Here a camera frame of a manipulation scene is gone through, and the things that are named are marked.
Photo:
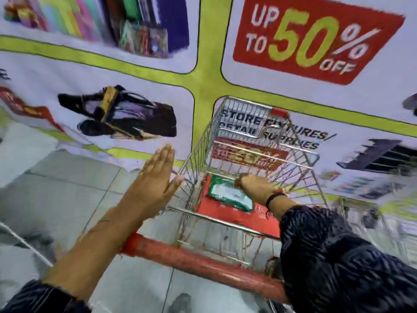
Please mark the person's right hand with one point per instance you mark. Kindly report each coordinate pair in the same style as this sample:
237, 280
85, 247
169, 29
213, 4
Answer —
255, 189

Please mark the person's left hand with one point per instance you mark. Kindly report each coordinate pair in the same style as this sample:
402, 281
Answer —
151, 189

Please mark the green wet wipe packet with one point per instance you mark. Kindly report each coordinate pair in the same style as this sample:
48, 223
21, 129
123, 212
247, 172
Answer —
228, 193

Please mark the person's right forearm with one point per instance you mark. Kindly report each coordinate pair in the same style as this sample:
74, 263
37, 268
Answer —
332, 264

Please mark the person's left forearm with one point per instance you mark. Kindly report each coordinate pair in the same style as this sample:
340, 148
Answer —
88, 254

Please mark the red cart seat panel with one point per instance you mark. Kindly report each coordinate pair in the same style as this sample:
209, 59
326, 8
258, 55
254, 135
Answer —
224, 213

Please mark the person's grey shoe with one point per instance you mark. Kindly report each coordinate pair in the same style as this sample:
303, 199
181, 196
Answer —
180, 303

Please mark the black red wristband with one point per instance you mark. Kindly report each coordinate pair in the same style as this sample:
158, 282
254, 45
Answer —
273, 196

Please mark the printed wall banner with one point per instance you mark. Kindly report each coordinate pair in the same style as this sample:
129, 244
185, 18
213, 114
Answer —
374, 94

